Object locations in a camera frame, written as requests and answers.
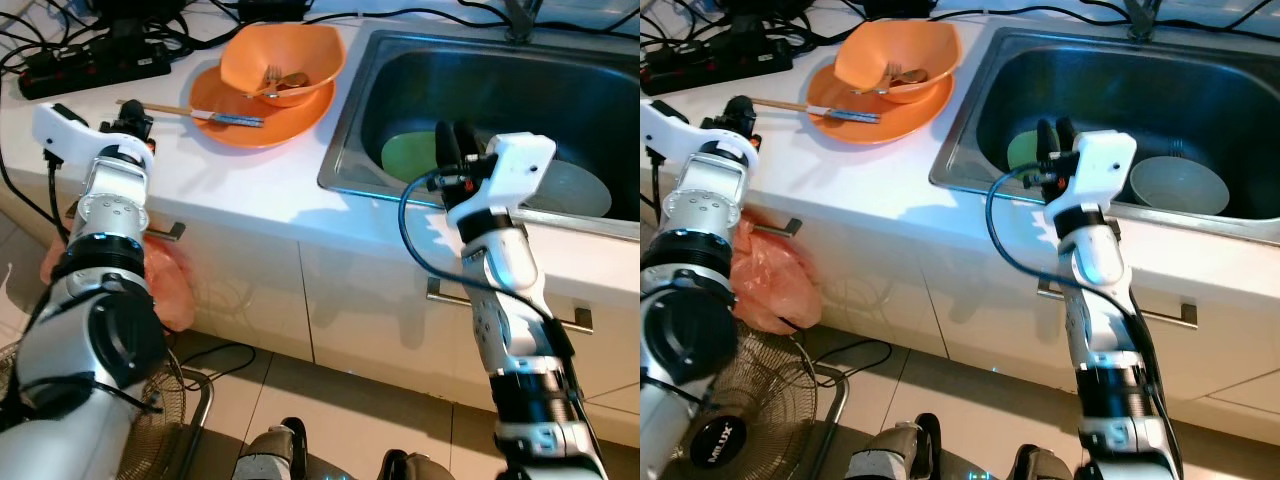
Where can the metal floor fan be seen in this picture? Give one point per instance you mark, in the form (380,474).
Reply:
(165,410)
(760,390)

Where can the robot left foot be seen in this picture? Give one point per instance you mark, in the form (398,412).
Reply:
(268,455)
(890,450)

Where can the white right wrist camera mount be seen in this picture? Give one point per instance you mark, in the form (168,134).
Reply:
(520,160)
(1105,160)

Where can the black power adapter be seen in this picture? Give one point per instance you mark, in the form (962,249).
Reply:
(895,8)
(270,8)

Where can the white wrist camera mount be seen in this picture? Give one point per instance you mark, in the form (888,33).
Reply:
(65,130)
(1105,160)
(520,160)
(665,125)

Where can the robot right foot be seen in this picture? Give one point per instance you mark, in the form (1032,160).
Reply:
(1045,465)
(420,468)

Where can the stainless steel sink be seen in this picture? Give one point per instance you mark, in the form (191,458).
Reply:
(1100,80)
(480,80)

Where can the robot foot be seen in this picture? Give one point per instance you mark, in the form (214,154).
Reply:
(420,468)
(268,455)
(1045,465)
(890,450)

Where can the green plate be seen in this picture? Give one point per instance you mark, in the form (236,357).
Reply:
(1022,152)
(410,158)

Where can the metal fork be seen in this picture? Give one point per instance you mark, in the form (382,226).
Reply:
(883,78)
(268,82)

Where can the orange plastic plate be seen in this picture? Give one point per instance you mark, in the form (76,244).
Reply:
(840,122)
(230,125)

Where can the brown spoon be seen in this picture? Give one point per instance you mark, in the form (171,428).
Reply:
(910,76)
(295,80)

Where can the grey bowl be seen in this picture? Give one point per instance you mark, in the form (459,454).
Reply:
(580,190)
(1180,185)

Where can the black power strip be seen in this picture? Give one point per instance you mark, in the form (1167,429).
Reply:
(100,68)
(720,65)

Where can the black device with label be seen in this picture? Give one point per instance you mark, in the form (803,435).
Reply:
(765,15)
(135,15)

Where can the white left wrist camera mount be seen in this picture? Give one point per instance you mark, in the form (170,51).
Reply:
(665,125)
(65,130)

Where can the wooden chopstick patterned tip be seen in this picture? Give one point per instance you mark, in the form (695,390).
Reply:
(170,109)
(790,105)

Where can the orange plastic bag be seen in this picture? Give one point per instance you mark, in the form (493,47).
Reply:
(170,290)
(775,285)

